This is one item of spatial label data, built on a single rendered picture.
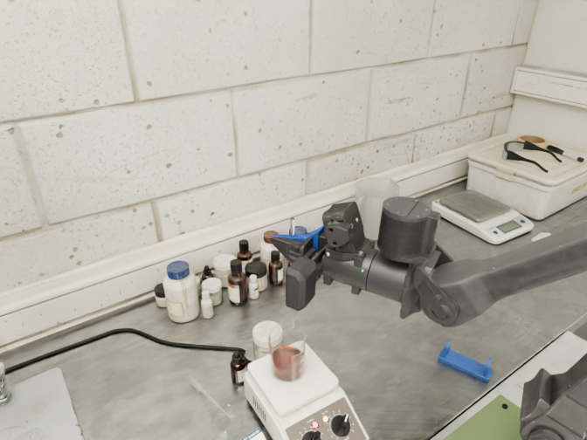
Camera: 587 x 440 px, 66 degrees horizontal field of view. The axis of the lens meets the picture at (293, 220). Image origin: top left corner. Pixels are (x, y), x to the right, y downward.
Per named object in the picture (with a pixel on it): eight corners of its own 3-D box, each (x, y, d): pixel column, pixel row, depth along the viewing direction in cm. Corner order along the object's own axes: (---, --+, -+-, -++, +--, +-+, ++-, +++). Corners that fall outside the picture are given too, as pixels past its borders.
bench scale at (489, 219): (494, 248, 128) (498, 233, 125) (427, 211, 147) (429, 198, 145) (535, 230, 136) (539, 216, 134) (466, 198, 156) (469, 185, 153)
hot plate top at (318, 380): (341, 386, 75) (341, 381, 75) (279, 418, 70) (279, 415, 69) (302, 341, 84) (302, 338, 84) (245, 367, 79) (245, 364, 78)
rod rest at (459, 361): (493, 373, 88) (497, 359, 86) (487, 383, 86) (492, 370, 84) (443, 350, 93) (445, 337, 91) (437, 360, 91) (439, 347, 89)
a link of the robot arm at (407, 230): (466, 294, 58) (487, 211, 52) (452, 331, 51) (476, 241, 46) (382, 268, 63) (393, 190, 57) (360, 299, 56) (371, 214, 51)
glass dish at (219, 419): (229, 407, 81) (228, 398, 80) (250, 424, 78) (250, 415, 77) (204, 428, 77) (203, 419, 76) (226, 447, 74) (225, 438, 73)
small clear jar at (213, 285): (225, 303, 106) (224, 285, 104) (207, 309, 104) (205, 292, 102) (218, 292, 110) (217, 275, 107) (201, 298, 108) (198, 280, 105)
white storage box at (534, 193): (597, 195, 157) (611, 156, 150) (541, 225, 138) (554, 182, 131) (514, 168, 179) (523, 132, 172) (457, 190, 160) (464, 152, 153)
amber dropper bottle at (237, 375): (228, 381, 86) (225, 355, 82) (235, 370, 88) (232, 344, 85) (243, 386, 85) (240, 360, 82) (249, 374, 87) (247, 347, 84)
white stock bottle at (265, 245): (256, 269, 118) (254, 233, 113) (273, 260, 122) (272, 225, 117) (270, 279, 114) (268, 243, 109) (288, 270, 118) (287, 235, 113)
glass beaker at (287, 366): (291, 352, 81) (291, 316, 77) (314, 374, 77) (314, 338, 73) (258, 370, 78) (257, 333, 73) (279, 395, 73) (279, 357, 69)
